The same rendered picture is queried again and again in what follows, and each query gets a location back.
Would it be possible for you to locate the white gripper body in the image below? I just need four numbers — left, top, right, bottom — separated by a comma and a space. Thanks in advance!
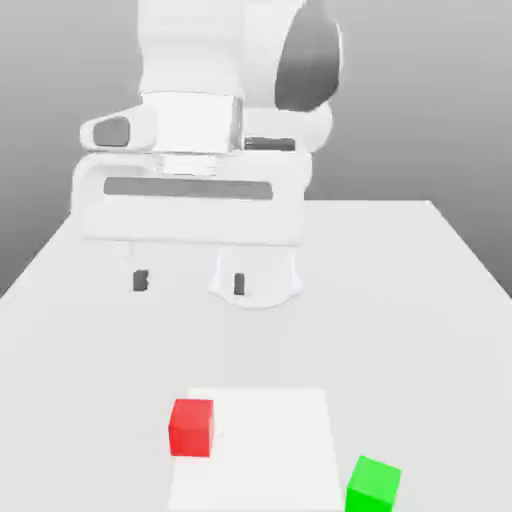
70, 152, 314, 248

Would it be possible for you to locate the small red cube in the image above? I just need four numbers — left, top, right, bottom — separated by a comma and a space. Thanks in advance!
168, 398, 215, 458

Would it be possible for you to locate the small green cube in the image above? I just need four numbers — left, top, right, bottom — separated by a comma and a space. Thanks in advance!
344, 454, 402, 512

